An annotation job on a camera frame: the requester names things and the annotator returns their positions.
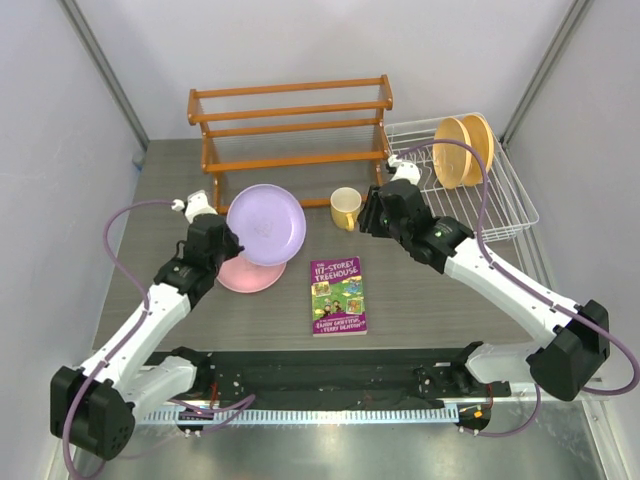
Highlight white wire dish rack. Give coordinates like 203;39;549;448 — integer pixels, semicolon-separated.
384;118;539;243

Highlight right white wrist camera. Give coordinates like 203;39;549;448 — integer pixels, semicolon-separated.
386;155;421;186

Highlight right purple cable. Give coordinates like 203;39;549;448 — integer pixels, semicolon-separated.
388;139;640;399

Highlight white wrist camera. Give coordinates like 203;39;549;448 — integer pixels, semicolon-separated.
386;155;421;186
171;190;218;224

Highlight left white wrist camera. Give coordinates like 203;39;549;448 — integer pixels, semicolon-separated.
171;190;218;224

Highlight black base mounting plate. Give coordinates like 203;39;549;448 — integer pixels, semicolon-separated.
181;348;511;411

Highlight yellow mug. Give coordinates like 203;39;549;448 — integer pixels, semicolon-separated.
330;187;362;232

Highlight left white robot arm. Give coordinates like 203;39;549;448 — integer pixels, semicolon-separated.
50;213;242;460

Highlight yellow plate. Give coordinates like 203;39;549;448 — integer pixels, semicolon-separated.
432;117;471;189
462;114;495;187

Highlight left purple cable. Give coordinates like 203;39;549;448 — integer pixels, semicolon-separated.
62;199;189;479

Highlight white slotted cable duct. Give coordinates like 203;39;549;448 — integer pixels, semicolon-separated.
139;404;459;427

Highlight purple plate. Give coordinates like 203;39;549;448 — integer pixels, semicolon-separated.
227;184;307;266

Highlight purple treehouse book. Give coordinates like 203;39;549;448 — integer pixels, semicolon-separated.
310;256;368;337

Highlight purple cable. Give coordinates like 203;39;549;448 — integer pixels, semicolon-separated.
388;139;640;399
62;199;189;479

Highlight pink plate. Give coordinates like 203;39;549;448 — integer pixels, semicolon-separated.
217;256;287;294

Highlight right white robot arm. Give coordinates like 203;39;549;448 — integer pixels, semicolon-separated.
358;180;610;401

